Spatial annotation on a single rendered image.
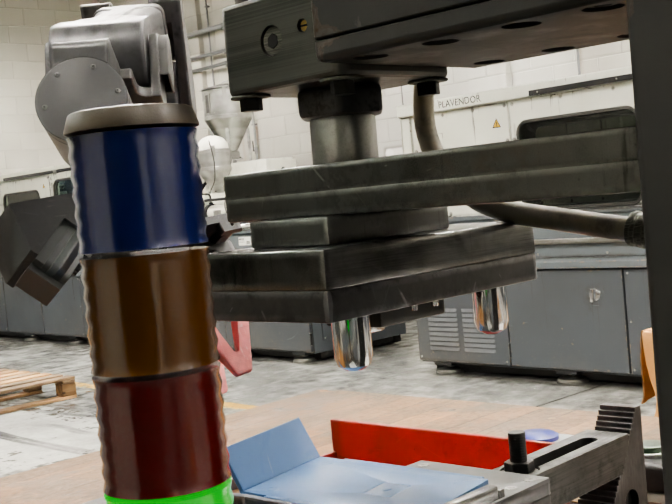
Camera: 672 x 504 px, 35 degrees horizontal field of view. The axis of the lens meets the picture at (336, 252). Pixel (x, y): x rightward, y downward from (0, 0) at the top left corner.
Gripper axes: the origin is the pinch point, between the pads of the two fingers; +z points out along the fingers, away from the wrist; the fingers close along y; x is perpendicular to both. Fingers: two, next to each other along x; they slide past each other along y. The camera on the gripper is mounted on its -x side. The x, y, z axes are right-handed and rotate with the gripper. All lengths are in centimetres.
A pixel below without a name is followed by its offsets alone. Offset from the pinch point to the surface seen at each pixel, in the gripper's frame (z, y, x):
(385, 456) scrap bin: 8.5, -14.3, 23.1
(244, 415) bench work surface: -7, -51, 41
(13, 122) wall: -568, -864, 595
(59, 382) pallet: -168, -551, 318
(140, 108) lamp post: 0.6, 34.4, -26.1
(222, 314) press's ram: 0.0, 12.5, -8.4
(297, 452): 6.8, 0.6, 1.7
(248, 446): 5.1, 0.6, -1.6
